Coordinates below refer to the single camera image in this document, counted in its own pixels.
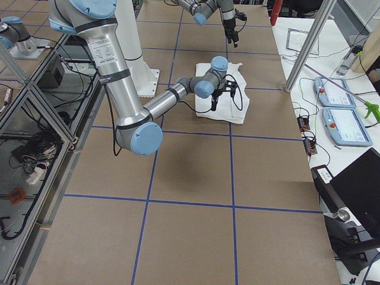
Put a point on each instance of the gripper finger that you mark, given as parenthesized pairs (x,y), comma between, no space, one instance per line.
(214,105)
(235,44)

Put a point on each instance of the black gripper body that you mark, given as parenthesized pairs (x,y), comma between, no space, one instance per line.
(228,26)
(216,94)

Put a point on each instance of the white printed t-shirt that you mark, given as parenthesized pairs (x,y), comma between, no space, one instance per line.
(230,109)

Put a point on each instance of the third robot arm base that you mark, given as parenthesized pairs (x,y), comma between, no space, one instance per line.
(16,38)

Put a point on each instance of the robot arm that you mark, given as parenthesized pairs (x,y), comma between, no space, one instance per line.
(96,22)
(201,11)

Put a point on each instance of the red cylinder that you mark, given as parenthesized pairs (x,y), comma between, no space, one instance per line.
(277,5)

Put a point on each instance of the black framed sheet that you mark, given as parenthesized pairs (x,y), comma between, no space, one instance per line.
(296,39)

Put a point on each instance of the orange connector board far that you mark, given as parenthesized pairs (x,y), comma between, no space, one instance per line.
(303,124)

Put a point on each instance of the orange connector board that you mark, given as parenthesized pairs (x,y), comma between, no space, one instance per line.
(303,124)
(309,146)

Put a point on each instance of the orange connector board near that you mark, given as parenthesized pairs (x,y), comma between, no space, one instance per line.
(309,146)

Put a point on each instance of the upper blue teach pendant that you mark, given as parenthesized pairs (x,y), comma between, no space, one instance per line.
(330,95)

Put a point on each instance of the blue teach pendant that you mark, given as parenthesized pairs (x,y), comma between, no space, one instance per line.
(330,95)
(345,127)

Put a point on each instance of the clear water bottle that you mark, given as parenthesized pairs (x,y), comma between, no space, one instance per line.
(348,60)

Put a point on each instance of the lower blue teach pendant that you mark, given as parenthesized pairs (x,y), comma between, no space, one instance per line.
(345,127)

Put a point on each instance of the black power box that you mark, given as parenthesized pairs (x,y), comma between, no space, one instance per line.
(53,75)

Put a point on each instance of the orange tag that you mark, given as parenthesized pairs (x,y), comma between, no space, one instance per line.
(16,195)

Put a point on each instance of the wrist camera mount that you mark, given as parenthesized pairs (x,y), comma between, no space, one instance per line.
(240,16)
(230,87)

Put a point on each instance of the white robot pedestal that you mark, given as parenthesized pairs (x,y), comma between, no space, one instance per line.
(145,79)

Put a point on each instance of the aluminium frame post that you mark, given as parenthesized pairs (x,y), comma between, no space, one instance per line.
(311,38)

